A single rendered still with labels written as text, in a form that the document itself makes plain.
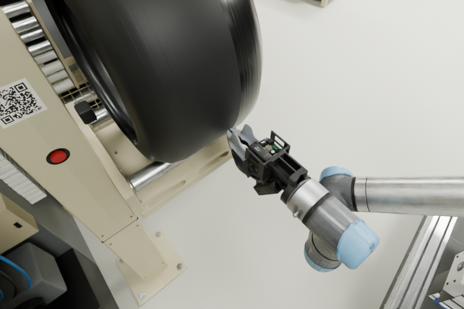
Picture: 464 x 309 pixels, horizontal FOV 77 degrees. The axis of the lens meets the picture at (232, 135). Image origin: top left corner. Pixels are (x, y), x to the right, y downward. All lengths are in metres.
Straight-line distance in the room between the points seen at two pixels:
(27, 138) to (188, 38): 0.37
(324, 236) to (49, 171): 0.57
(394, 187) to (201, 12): 0.48
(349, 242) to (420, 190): 0.19
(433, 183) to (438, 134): 1.83
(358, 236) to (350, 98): 1.95
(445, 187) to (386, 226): 1.26
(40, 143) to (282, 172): 0.48
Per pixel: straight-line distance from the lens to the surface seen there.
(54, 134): 0.68
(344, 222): 0.53
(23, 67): 0.58
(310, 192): 0.54
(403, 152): 2.23
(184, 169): 0.84
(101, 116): 0.97
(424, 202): 0.64
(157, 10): 0.47
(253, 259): 1.63
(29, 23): 0.99
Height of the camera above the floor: 1.57
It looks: 52 degrees down
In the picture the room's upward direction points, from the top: straight up
